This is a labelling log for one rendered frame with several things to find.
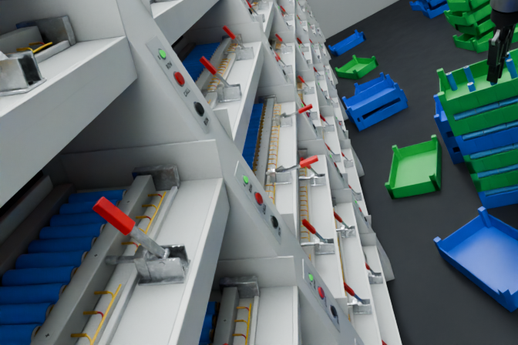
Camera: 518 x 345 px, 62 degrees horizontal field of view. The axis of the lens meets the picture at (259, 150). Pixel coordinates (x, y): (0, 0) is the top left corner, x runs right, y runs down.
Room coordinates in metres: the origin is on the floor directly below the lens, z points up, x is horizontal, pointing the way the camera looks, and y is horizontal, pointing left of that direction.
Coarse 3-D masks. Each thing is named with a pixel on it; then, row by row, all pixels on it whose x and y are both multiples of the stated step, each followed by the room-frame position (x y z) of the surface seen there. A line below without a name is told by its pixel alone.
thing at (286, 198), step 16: (256, 96) 1.17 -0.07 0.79; (272, 96) 1.14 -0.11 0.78; (288, 96) 1.14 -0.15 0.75; (288, 112) 1.07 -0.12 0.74; (288, 128) 0.97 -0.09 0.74; (288, 144) 0.89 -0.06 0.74; (272, 160) 0.83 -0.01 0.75; (288, 160) 0.81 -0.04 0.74; (288, 192) 0.70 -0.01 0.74; (288, 208) 0.65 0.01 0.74; (288, 224) 0.56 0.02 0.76
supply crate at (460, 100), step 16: (480, 64) 1.28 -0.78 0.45; (448, 80) 1.34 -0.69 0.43; (464, 80) 1.32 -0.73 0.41; (480, 80) 1.27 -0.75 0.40; (512, 80) 1.08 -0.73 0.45; (448, 96) 1.29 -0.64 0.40; (464, 96) 1.15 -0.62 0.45; (480, 96) 1.13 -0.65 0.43; (496, 96) 1.11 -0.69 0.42; (512, 96) 1.09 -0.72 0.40; (448, 112) 1.19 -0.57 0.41
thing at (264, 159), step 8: (272, 104) 1.09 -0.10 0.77; (272, 112) 1.03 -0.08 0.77; (280, 112) 1.05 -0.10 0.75; (264, 120) 0.99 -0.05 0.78; (264, 128) 0.95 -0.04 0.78; (264, 136) 0.90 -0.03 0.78; (264, 144) 0.86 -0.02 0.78; (264, 152) 0.82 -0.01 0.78; (264, 160) 0.79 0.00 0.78; (264, 168) 0.76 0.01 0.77; (256, 176) 0.74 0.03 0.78; (264, 176) 0.73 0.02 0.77; (264, 184) 0.71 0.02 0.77; (272, 192) 0.69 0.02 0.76
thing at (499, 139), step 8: (512, 128) 1.10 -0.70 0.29; (456, 136) 1.19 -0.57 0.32; (480, 136) 1.15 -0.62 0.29; (488, 136) 1.14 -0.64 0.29; (496, 136) 1.13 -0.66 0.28; (504, 136) 1.12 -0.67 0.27; (512, 136) 1.11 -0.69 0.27; (464, 144) 1.18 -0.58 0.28; (472, 144) 1.17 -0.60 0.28; (480, 144) 1.16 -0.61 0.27; (488, 144) 1.15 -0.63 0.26; (496, 144) 1.13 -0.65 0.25; (504, 144) 1.12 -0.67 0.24; (464, 152) 1.19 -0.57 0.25; (472, 152) 1.18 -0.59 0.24
